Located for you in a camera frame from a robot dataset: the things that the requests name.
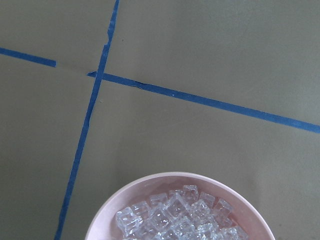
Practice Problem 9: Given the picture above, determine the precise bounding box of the pile of clear ice cubes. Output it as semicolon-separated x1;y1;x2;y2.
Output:
115;185;249;240

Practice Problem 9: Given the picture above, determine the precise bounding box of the pink plastic bowl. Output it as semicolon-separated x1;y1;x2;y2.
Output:
85;172;275;240

